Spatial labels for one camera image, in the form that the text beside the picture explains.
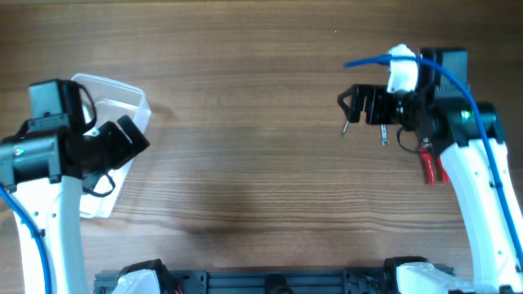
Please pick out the silver socket wrench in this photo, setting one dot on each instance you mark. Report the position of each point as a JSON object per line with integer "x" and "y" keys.
{"x": 384, "y": 135}

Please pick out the green handled screwdriver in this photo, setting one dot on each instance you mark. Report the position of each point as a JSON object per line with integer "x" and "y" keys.
{"x": 345, "y": 127}

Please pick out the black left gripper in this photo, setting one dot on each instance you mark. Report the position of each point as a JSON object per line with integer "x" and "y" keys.
{"x": 123, "y": 139}

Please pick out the red handled snips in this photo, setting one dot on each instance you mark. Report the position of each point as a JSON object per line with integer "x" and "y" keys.
{"x": 432, "y": 164}

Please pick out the clear plastic container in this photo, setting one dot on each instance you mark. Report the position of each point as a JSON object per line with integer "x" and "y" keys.
{"x": 119, "y": 103}

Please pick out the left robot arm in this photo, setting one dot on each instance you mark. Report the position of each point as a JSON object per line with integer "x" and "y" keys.
{"x": 69, "y": 161}

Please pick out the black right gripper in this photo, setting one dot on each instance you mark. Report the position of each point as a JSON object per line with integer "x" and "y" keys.
{"x": 368, "y": 104}

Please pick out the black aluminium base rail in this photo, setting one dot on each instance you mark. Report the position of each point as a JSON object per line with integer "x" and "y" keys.
{"x": 347, "y": 281}

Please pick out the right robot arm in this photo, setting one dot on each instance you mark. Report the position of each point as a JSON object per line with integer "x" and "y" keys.
{"x": 463, "y": 143}

